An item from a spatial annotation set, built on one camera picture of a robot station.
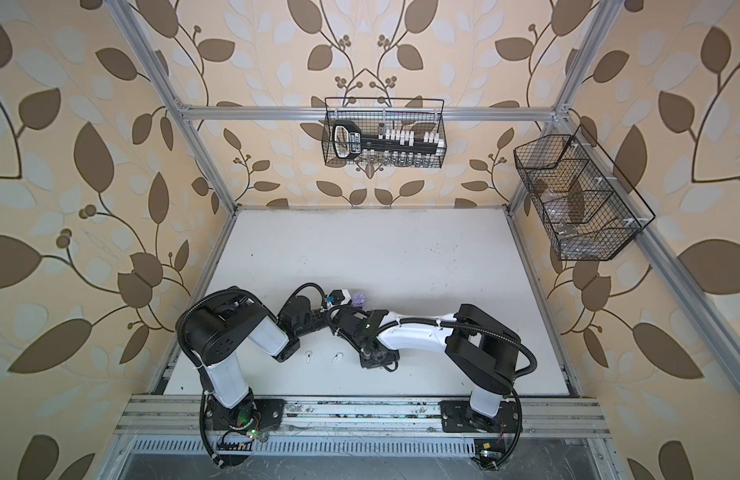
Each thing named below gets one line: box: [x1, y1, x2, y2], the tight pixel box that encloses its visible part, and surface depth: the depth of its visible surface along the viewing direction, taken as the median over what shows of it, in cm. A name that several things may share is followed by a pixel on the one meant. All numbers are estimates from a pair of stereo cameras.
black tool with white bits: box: [333, 120, 445, 162], surface depth 85 cm
